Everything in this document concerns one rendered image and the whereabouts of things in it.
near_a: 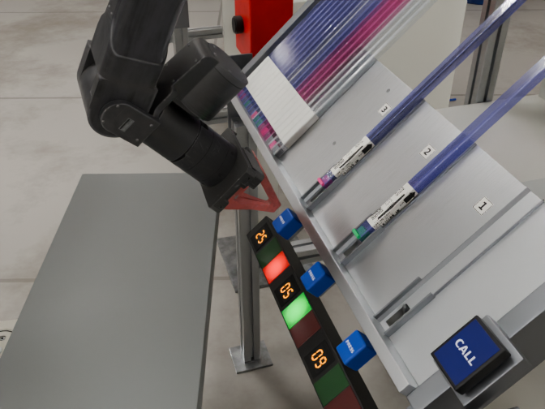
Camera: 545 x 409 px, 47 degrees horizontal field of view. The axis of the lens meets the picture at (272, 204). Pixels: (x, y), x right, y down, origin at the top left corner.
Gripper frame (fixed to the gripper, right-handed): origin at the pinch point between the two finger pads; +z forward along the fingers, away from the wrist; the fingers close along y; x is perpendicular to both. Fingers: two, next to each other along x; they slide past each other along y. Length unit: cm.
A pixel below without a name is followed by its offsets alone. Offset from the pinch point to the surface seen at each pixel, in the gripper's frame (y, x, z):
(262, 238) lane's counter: 2.7, 5.4, 4.7
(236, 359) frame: 40, 48, 54
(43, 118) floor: 188, 82, 20
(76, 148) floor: 158, 73, 29
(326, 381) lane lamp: -21.8, 5.6, 5.1
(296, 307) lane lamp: -11.0, 5.1, 4.9
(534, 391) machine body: -14.7, -4.7, 45.5
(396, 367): -27.9, -2.6, 2.2
